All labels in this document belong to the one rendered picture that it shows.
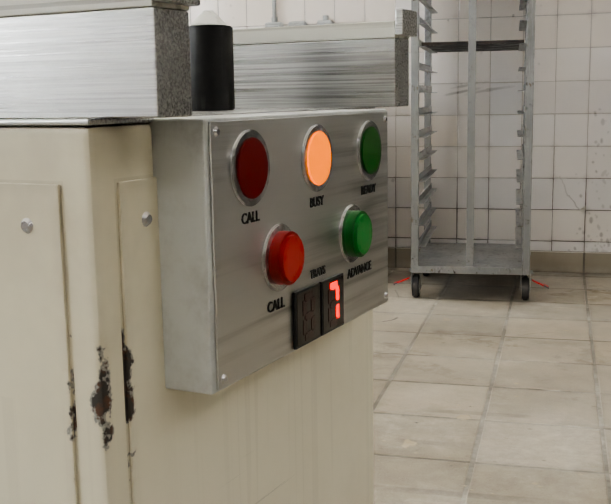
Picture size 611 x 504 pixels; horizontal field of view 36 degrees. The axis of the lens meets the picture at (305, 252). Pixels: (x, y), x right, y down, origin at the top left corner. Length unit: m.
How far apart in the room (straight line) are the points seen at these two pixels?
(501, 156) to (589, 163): 0.40
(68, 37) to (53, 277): 0.11
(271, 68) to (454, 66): 3.95
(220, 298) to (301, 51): 0.29
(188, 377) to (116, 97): 0.15
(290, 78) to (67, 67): 0.29
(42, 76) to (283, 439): 0.29
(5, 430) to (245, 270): 0.15
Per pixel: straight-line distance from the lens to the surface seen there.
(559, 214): 4.67
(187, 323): 0.48
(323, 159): 0.57
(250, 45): 0.74
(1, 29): 0.49
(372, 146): 0.64
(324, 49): 0.71
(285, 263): 0.52
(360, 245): 0.61
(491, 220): 4.69
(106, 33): 0.45
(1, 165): 0.48
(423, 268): 3.97
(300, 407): 0.64
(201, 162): 0.47
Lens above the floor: 0.85
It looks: 9 degrees down
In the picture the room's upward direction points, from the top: 1 degrees counter-clockwise
